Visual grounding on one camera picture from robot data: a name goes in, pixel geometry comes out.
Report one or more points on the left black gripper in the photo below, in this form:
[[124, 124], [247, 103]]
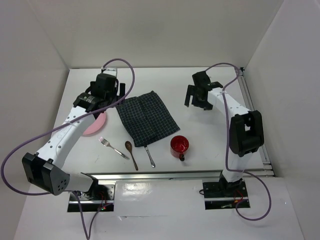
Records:
[[121, 90]]

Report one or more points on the pink plastic plate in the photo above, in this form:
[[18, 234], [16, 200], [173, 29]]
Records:
[[98, 125]]

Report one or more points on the dark checkered cloth placemat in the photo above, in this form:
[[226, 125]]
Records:
[[146, 119]]

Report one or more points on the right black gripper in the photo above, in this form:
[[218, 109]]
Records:
[[207, 106]]

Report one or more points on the aluminium rail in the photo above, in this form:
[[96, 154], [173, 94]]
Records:
[[256, 125], [153, 176]]

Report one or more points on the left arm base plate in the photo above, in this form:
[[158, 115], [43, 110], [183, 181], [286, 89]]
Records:
[[103, 198]]

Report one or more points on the front aluminium rail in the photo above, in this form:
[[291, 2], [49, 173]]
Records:
[[153, 176]]

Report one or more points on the red ceramic mug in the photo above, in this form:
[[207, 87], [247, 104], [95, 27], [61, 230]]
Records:
[[179, 145]]

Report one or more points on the brown wooden spoon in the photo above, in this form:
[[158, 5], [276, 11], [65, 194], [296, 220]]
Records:
[[129, 147]]

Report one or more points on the silver metal knife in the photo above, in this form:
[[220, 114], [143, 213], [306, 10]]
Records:
[[153, 165]]

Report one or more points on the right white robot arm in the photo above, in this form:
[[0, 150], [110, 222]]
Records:
[[245, 129]]

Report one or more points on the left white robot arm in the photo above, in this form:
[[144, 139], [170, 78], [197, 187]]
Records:
[[44, 168]]

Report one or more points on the right side aluminium rail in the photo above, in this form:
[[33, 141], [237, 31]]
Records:
[[256, 125]]

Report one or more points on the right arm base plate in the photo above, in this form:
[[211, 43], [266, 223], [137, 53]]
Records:
[[215, 199]]

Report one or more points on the silver metal fork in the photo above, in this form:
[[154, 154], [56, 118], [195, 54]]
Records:
[[107, 144]]

